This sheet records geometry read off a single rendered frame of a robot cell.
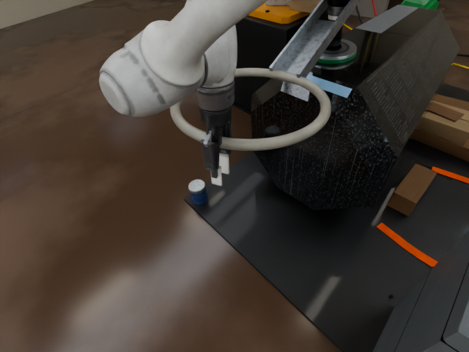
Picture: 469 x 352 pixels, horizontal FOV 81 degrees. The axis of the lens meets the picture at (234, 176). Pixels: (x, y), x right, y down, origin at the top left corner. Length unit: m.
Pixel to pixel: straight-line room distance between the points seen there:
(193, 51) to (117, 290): 1.39
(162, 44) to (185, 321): 1.25
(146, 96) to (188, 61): 0.08
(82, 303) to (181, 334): 0.54
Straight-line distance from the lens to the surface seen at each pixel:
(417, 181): 1.87
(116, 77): 0.44
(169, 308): 1.50
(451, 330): 0.70
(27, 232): 2.17
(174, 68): 0.43
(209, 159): 0.68
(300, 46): 1.21
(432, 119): 2.26
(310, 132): 0.75
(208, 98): 0.60
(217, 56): 0.54
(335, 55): 1.37
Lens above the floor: 1.37
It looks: 46 degrees down
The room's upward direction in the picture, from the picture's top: 7 degrees counter-clockwise
